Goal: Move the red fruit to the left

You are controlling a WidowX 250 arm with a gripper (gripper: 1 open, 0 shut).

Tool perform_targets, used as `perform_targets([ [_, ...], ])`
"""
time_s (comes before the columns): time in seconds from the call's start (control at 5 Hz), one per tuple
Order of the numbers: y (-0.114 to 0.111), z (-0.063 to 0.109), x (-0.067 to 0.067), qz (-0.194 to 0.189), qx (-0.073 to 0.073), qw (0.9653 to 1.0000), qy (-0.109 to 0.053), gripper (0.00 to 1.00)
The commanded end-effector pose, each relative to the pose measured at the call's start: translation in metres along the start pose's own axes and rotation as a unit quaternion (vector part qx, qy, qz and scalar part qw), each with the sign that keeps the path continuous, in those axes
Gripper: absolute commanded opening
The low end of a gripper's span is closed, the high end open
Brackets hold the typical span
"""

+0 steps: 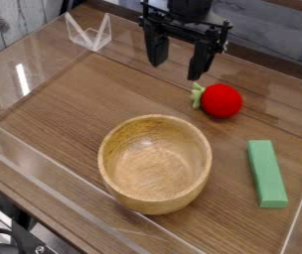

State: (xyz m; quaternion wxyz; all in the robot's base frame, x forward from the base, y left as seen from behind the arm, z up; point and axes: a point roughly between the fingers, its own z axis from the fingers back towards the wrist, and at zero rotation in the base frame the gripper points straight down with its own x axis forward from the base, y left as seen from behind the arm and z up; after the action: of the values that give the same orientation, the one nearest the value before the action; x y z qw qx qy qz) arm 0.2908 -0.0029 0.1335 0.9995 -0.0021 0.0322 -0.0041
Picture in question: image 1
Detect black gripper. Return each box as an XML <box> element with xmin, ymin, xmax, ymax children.
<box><xmin>139</xmin><ymin>0</ymin><xmax>232</xmax><ymax>81</ymax></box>

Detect red felt fruit green leaves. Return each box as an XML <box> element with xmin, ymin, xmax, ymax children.
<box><xmin>191</xmin><ymin>82</ymin><xmax>242</xmax><ymax>118</ymax></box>

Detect wooden bowl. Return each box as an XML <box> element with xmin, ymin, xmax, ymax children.
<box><xmin>97</xmin><ymin>114</ymin><xmax>212</xmax><ymax>215</ymax></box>

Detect clear acrylic tray walls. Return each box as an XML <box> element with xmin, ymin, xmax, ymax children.
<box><xmin>0</xmin><ymin>18</ymin><xmax>302</xmax><ymax>254</ymax></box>

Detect green rectangular block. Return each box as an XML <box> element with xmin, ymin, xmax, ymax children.
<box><xmin>247</xmin><ymin>140</ymin><xmax>289</xmax><ymax>208</ymax></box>

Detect clear acrylic corner bracket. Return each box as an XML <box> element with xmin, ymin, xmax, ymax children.
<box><xmin>65</xmin><ymin>13</ymin><xmax>112</xmax><ymax>52</ymax></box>

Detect black camera mount with cable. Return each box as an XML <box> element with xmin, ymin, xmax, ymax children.
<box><xmin>0</xmin><ymin>220</ymin><xmax>58</xmax><ymax>254</ymax></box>

